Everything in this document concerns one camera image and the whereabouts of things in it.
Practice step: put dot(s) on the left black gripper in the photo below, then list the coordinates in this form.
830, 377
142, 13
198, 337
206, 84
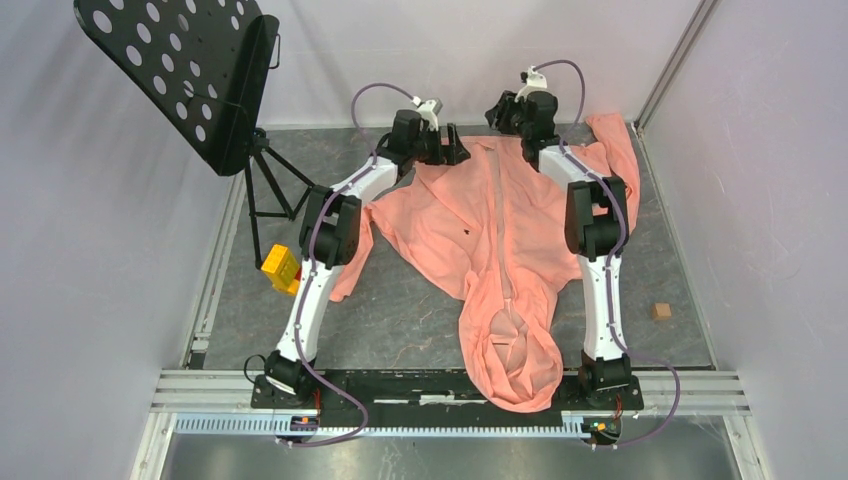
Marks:
453, 154

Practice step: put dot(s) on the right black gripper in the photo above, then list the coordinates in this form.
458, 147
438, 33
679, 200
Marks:
497, 115

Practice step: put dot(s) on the salmon pink zip jacket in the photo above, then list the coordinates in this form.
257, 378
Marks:
490, 233

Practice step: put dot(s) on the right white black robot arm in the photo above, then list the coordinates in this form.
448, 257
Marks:
596, 229

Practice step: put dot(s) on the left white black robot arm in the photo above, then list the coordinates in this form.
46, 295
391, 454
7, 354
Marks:
330, 233

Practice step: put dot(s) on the yellow and red toy block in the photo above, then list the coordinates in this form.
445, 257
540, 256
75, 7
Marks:
282, 269

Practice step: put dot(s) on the small wooden cube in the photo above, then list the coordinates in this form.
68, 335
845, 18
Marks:
661, 311

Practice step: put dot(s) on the black perforated music stand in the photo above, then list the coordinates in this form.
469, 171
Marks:
205, 64

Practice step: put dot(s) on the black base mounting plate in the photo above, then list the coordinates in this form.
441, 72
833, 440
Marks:
447, 398

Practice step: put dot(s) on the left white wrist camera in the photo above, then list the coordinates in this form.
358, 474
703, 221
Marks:
428, 110

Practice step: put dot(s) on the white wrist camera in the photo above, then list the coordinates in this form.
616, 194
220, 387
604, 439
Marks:
533, 81
428, 110

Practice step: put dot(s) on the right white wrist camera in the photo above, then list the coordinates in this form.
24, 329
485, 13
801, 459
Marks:
533, 81

